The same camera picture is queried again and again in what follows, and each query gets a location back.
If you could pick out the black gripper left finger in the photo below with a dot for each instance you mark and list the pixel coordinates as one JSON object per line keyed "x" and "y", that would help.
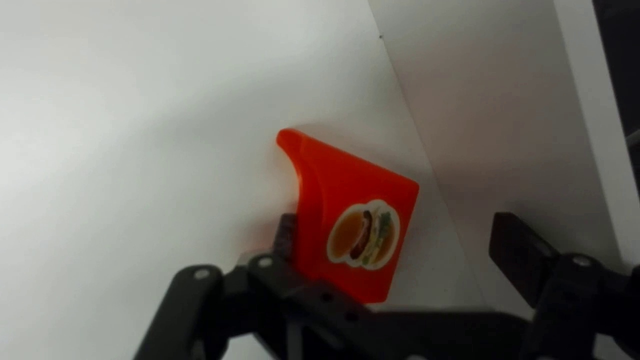
{"x": 267, "y": 313}

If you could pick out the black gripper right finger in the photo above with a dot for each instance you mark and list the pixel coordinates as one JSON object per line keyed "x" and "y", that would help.
{"x": 566, "y": 301}

